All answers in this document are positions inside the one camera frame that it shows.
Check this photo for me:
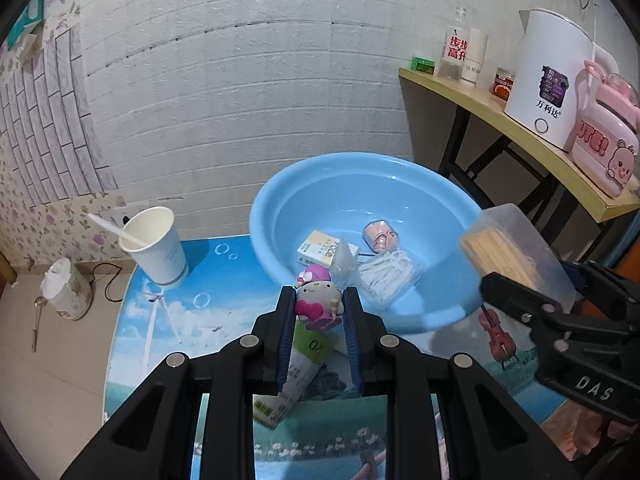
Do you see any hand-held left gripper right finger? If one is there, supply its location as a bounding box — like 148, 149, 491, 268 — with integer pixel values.
342, 287, 583, 480

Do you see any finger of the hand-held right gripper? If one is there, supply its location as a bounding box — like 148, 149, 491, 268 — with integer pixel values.
480, 271, 632, 348
559, 259, 640, 322

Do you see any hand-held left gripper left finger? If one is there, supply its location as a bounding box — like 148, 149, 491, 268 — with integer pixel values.
60, 285, 297, 480

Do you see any pink white cat figurine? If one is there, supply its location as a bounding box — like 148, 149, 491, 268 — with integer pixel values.
294, 262, 346, 332

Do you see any clear toothpick box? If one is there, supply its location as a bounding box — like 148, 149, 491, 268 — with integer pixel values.
459, 203, 577, 311

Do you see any bag of cotton swabs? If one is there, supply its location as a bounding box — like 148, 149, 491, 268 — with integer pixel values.
357, 252, 427, 310

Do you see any pink capsule toy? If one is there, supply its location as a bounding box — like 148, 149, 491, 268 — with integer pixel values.
362, 220, 398, 253

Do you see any blue plastic basin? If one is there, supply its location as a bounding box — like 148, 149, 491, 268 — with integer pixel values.
248, 152, 488, 336

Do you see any sky print desktop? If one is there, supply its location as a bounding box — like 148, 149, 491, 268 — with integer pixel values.
102, 234, 571, 480

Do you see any green white toothpaste tube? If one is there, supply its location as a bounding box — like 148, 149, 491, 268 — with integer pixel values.
252, 320, 333, 431

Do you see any pink cloth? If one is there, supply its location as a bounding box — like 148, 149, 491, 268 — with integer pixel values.
542, 400, 640, 466

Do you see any clear plastic packet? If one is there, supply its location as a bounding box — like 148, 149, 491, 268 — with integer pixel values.
331, 237, 360, 288

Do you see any white yellow small box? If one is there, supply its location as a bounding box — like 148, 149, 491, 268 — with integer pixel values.
296, 230, 361, 267

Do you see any pink cartoon water bottle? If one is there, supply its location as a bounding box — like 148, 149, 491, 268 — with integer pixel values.
571, 59, 640, 198

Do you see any white paper cup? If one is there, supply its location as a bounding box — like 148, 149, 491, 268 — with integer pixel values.
119, 206, 189, 286

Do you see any wooden folding table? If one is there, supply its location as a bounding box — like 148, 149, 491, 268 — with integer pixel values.
398, 66, 640, 266

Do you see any white plastic spoon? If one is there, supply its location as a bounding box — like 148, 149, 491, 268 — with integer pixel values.
87, 212, 148, 248

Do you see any small red can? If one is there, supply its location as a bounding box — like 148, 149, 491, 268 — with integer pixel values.
490, 66, 517, 97

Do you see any white electric kettle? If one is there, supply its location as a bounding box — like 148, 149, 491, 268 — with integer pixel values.
504, 8, 620, 153

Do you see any sleeve of stacked paper cups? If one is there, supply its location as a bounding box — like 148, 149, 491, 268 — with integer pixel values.
461, 27, 489, 86

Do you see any metal spoon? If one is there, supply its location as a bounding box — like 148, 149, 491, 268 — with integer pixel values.
31, 296, 47, 353

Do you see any clear bottle with red label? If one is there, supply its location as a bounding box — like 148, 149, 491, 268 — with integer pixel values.
439, 6, 471, 81

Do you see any brown wooden door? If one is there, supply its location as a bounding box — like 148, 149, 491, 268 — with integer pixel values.
0, 252, 18, 288

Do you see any green white tissue pack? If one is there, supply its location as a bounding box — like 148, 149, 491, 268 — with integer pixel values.
7, 0, 68, 56

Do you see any black power cable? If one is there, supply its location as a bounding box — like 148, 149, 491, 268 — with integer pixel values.
90, 261, 132, 303

